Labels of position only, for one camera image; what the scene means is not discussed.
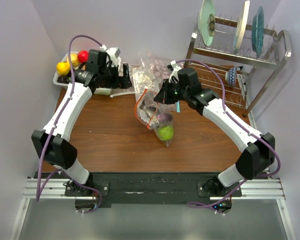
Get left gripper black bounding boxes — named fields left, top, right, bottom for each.
left=99, top=63, right=132, bottom=89

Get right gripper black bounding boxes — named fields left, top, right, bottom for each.
left=154, top=78, right=190, bottom=105

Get purple eggplant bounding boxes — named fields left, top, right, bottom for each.
left=158, top=113, right=173, bottom=122

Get clear bag orange zipper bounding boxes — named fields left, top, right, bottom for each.
left=134, top=88, right=175, bottom=147

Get grey toy fish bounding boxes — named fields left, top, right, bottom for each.
left=139, top=100, right=160, bottom=125

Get green apple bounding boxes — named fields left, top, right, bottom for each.
left=157, top=125, right=174, bottom=141

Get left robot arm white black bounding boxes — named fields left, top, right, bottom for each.
left=31, top=46, right=132, bottom=196

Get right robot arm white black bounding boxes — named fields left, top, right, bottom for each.
left=154, top=65, right=275, bottom=197

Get clear bag white dots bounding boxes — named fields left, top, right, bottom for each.
left=110, top=65, right=139, bottom=98

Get clear bag blue zipper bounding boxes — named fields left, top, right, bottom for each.
left=176, top=101, right=180, bottom=113

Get clear bag pink dots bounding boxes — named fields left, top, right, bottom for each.
left=132, top=48, right=185, bottom=97

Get white plastic fruit basket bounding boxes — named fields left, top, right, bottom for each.
left=52, top=50, right=113, bottom=96

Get red apple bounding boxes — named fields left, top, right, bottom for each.
left=77, top=50, right=89, bottom=63

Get pale yellow apple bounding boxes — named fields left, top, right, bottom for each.
left=66, top=53, right=81, bottom=67

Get steel dish rack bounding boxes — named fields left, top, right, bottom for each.
left=186, top=16, right=292, bottom=118

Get blue zigzag bowl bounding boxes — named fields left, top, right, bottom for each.
left=225, top=67, right=237, bottom=87

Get dark purple fruit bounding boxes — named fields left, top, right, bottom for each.
left=57, top=75, right=70, bottom=85

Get yellow pear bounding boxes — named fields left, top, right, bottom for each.
left=56, top=62, right=71, bottom=76

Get light green floral plate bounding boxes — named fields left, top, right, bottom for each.
left=198, top=0, right=216, bottom=47

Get cream blue rimmed plate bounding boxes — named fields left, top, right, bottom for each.
left=233, top=0, right=250, bottom=54

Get teal plate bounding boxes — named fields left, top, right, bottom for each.
left=251, top=5, right=265, bottom=58

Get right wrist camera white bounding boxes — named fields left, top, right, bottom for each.
left=167, top=60, right=182, bottom=84

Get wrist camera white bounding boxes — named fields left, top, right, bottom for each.
left=167, top=60, right=182, bottom=84
left=99, top=44, right=122, bottom=67

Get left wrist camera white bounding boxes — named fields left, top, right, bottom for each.
left=99, top=44, right=122, bottom=67

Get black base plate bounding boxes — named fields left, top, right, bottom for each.
left=34, top=171, right=268, bottom=210

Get aluminium rail frame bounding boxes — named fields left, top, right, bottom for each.
left=8, top=174, right=297, bottom=240

